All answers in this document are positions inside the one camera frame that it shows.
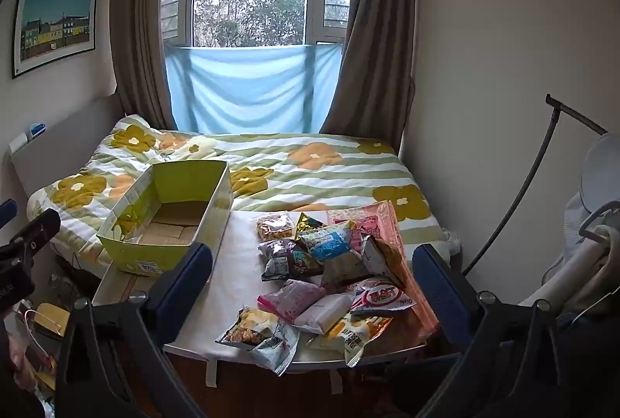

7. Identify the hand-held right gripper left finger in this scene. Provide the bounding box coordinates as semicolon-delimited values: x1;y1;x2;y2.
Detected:
55;242;214;418

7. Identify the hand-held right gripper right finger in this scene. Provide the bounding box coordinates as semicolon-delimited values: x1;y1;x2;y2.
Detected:
412;244;577;418

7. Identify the yellow-green cardboard box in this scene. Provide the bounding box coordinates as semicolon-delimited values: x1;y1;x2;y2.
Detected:
96;160;233;278

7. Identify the blue and white snack packet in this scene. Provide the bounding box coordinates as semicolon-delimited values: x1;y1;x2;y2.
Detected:
298;221;360;264

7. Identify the clear packet of brown snacks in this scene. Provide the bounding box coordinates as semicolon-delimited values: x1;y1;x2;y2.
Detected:
256;213;296;242

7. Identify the white table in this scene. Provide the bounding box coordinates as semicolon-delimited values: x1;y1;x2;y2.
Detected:
92;209;429;387

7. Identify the red round label snack packet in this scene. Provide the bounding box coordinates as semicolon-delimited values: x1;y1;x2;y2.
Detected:
349;280;418;315

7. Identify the torn white snack packet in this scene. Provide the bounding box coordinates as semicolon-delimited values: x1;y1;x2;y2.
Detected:
361;236;406;289

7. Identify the clear peanut snack packet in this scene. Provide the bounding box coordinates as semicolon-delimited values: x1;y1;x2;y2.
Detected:
215;306;280;349

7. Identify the white headboard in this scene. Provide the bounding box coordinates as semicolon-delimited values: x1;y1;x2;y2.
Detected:
9;93;127;200

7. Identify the yellow and white snack packet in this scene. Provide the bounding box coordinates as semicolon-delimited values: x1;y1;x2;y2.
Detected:
305;314;393;368

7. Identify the dark purple snack packet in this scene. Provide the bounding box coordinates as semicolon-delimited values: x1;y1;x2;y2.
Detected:
259;238;323;283

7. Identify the pink floral snack packet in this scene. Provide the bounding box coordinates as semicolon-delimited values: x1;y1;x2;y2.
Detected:
257;280;328;325

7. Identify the grey and white snack packet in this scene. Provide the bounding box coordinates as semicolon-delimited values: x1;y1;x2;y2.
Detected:
249;321;301;376

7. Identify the gold snack packet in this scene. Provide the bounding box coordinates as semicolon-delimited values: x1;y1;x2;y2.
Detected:
295;212;328;235

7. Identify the pile of pale clothes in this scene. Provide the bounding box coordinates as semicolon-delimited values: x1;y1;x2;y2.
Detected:
518;192;620;317

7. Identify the black curved lamp pole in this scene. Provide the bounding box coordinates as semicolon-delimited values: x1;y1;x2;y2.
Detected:
462;93;609;276

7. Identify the floral striped quilt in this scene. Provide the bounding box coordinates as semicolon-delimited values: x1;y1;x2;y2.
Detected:
26;115;461;278

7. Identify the framed picture of houses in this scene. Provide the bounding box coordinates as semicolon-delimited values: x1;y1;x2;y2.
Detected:
12;0;98;80

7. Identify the light blue cloth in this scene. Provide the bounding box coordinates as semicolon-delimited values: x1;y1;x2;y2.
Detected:
165;42;348;136

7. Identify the white fan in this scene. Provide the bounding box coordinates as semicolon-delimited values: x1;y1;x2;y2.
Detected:
579;132;620;211

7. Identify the brown curtain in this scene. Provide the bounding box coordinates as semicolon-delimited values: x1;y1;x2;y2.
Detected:
320;0;418;148
109;0;168;129

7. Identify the paper bag with handle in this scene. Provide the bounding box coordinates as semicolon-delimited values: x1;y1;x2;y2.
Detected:
17;302;69;396

